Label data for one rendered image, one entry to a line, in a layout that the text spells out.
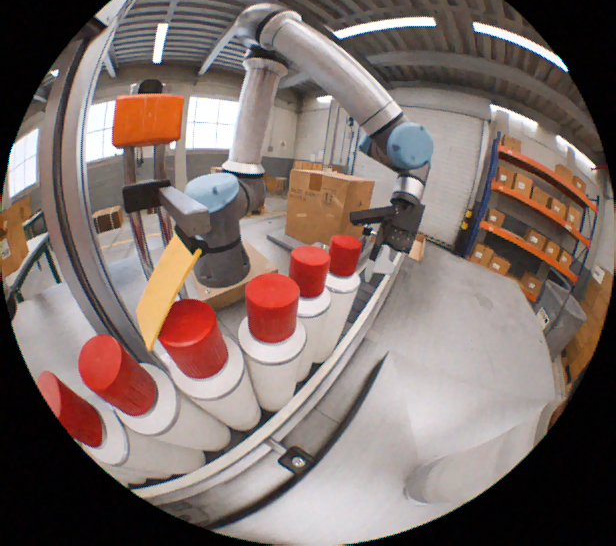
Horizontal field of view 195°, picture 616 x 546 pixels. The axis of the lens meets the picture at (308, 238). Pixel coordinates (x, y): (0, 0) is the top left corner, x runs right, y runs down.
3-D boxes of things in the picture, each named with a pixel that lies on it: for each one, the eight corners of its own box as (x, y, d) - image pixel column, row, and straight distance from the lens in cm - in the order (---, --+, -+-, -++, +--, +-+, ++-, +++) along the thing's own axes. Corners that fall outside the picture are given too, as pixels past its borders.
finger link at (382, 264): (384, 291, 39) (402, 250, 39) (359, 279, 39) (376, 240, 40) (385, 290, 42) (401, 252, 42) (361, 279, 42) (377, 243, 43)
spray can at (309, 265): (288, 390, 29) (305, 281, 11) (269, 363, 31) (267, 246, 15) (316, 372, 31) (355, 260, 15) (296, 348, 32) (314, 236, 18)
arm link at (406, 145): (250, -19, 49) (453, 147, 34) (266, 6, 56) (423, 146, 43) (204, 16, 47) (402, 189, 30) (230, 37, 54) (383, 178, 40)
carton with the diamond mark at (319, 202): (333, 256, 64) (348, 179, 56) (284, 234, 76) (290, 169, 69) (362, 235, 90) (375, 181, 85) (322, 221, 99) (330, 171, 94)
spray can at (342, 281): (319, 370, 31) (359, 259, 15) (294, 350, 32) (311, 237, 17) (337, 349, 33) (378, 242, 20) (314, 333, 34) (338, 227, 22)
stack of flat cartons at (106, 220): (93, 235, 423) (89, 219, 415) (98, 226, 473) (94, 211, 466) (121, 227, 408) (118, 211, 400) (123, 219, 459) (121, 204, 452)
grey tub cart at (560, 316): (535, 340, 335) (573, 279, 315) (547, 375, 311) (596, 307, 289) (500, 333, 268) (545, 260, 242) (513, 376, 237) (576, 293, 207)
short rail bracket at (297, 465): (293, 470, 33) (302, 480, 21) (276, 458, 33) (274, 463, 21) (307, 456, 33) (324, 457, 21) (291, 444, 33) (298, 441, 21)
